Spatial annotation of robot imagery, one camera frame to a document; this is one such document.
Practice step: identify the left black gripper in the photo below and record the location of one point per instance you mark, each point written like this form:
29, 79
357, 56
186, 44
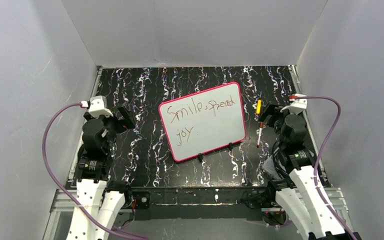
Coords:
119, 117

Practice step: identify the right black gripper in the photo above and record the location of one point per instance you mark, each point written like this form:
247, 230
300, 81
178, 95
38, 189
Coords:
270, 113

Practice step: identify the white marker pen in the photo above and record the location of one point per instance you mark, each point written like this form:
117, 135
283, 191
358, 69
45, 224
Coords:
259, 137

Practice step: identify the pink framed whiteboard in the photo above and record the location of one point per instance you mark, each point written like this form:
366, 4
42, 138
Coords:
204, 121

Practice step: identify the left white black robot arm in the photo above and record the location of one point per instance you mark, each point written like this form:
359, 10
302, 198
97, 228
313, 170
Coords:
100, 199

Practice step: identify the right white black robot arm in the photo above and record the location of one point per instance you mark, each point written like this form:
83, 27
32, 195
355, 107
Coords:
300, 192

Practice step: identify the black whiteboard stand clip left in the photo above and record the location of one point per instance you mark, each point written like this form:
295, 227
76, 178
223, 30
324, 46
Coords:
200, 157

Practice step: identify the yellow marker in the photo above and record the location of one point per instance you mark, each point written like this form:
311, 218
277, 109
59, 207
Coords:
258, 107

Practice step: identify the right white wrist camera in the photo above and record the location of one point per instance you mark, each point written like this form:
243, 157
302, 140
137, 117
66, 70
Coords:
297, 104

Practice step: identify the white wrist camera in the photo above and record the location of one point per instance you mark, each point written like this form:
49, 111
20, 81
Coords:
297, 104
97, 106

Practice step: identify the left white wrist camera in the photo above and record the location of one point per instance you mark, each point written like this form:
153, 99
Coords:
97, 106

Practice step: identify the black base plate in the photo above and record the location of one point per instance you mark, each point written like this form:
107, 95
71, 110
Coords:
250, 203

